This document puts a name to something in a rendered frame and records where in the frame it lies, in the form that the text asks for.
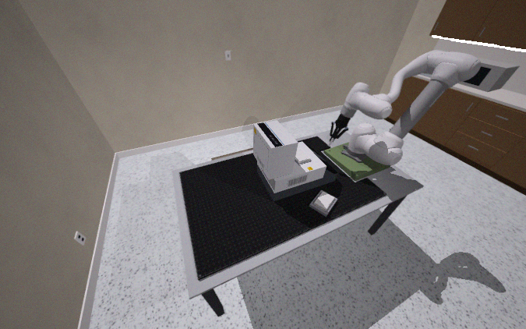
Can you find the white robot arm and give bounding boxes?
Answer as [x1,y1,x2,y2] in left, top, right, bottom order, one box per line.
[340,50,482,165]

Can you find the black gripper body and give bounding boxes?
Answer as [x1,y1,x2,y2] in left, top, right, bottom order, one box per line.
[335,114,351,129]

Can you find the grey lab machine housing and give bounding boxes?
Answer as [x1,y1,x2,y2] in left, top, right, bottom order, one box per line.
[253,120,337,201]

